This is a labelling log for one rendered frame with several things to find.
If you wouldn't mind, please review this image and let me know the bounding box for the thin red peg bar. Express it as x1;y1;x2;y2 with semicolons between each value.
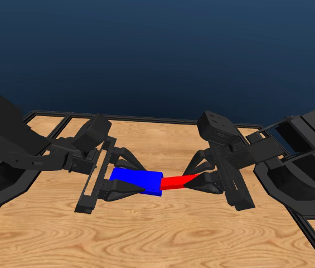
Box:
159;173;201;191

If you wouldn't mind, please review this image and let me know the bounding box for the black table frame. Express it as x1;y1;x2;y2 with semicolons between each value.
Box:
0;110;315;268

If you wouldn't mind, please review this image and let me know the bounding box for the blue hollow socket block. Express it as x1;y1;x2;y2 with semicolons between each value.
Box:
109;167;164;197

